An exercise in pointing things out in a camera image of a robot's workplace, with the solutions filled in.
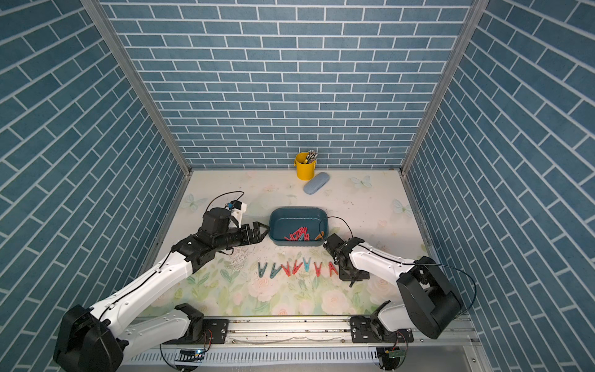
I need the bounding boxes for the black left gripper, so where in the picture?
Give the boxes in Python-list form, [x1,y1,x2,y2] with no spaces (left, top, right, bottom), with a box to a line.
[212,221,271,252]

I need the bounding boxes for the teal plastic storage box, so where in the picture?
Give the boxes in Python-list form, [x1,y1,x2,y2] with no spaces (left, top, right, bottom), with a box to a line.
[269,206,328,246]

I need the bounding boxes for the teal clothespin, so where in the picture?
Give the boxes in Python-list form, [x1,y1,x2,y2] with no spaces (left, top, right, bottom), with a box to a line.
[303,257,311,272]

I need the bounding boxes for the grey-teal clothespin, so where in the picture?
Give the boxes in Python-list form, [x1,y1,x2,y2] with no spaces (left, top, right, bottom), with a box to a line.
[270,263,282,279]
[257,262,268,278]

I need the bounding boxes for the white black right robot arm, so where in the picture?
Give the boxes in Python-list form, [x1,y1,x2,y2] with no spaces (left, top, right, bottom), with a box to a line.
[324,234,464,343]

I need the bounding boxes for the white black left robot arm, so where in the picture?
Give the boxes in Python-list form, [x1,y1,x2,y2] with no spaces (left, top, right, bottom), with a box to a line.
[53,201,270,371]

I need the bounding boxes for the red clothespin pile in box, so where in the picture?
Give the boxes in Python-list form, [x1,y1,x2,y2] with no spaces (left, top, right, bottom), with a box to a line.
[285,226,310,241]

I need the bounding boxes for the yellow metal bucket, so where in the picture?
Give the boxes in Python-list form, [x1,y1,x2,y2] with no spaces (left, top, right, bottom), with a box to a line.
[294,152,316,181]

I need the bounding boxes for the grey fabric glasses case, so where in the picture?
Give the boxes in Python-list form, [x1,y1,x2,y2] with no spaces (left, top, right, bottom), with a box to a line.
[303,172,330,195]

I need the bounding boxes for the pens in bucket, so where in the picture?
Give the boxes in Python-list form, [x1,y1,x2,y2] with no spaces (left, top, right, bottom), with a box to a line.
[302,150,318,164]

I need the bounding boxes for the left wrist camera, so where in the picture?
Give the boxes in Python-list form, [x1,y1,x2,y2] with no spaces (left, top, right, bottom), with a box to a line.
[226,200,247,228]

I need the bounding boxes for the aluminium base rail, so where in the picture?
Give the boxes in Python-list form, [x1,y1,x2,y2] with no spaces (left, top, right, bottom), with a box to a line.
[92,315,484,350]

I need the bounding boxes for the left aluminium corner post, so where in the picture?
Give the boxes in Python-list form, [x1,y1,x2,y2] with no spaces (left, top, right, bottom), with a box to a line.
[80,0,192,177]

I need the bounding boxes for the aluminium corner post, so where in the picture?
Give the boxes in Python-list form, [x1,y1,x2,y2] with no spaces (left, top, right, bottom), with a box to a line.
[80,0,192,177]
[400,0,491,177]

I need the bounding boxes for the right aluminium corner post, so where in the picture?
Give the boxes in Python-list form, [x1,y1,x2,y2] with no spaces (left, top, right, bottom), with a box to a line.
[400,0,491,177]

